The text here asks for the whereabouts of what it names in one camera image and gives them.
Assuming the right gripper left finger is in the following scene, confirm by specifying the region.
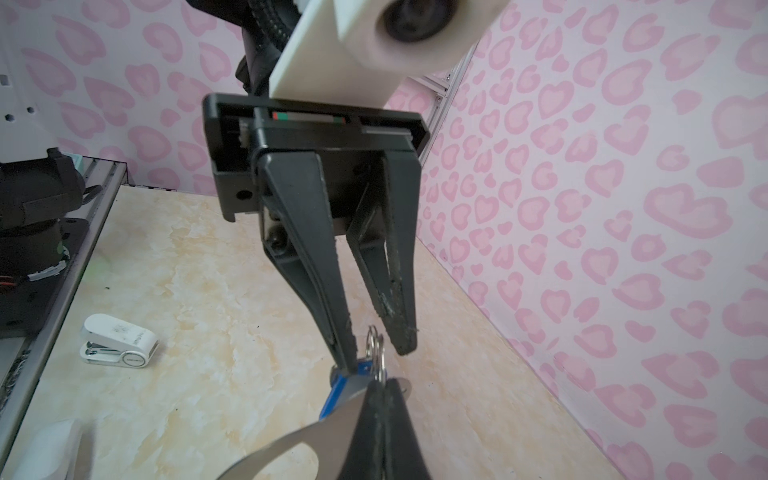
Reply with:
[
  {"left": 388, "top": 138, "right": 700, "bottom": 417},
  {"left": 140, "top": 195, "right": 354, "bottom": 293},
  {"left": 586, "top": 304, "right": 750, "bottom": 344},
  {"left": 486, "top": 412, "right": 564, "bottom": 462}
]
[{"left": 338, "top": 381, "right": 385, "bottom": 480}]

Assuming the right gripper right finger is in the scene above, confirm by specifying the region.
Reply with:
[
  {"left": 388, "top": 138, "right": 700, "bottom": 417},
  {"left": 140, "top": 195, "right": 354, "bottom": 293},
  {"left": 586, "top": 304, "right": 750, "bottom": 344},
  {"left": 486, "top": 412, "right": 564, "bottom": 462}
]
[{"left": 383, "top": 379, "right": 432, "bottom": 480}]

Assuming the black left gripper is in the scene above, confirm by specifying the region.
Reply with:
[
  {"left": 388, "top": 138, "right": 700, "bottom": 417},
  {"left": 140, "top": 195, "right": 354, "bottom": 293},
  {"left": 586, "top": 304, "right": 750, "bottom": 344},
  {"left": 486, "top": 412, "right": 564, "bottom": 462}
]
[{"left": 202, "top": 93, "right": 431, "bottom": 375}]

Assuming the key with blue tag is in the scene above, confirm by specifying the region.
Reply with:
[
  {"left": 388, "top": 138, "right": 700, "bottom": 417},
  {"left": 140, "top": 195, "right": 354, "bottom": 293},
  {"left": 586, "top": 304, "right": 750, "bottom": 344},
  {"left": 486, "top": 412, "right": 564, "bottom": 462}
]
[{"left": 319, "top": 359, "right": 373, "bottom": 420}]

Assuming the silver split key ring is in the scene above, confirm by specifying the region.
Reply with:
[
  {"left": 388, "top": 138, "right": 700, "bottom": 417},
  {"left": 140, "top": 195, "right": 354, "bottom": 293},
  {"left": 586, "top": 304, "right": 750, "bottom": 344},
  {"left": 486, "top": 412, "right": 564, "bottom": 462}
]
[{"left": 363, "top": 325, "right": 388, "bottom": 385}]

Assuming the white clip device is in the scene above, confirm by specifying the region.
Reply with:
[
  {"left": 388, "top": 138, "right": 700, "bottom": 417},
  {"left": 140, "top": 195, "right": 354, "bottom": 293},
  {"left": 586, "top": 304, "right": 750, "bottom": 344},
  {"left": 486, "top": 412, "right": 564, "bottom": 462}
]
[{"left": 79, "top": 313, "right": 159, "bottom": 369}]

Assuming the white rounded plastic piece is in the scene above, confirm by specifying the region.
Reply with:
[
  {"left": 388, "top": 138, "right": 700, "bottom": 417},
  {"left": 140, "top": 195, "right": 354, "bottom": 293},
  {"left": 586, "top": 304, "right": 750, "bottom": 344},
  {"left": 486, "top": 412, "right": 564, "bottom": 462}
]
[{"left": 10, "top": 419, "right": 95, "bottom": 479}]

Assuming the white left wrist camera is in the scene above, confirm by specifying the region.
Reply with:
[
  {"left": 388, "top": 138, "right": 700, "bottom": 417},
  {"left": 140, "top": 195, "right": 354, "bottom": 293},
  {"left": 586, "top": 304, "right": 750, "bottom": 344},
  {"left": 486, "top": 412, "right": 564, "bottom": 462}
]
[{"left": 269, "top": 1, "right": 507, "bottom": 108}]

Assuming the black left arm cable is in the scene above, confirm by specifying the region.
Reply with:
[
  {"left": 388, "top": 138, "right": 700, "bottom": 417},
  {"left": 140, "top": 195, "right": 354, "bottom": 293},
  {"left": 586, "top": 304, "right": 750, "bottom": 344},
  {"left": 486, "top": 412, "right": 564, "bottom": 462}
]
[{"left": 236, "top": 0, "right": 313, "bottom": 97}]

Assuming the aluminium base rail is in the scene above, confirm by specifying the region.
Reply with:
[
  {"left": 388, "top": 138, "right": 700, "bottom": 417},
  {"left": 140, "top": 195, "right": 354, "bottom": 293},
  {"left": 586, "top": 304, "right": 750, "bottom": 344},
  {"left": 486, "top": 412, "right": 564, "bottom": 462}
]
[{"left": 1, "top": 157, "right": 128, "bottom": 464}]

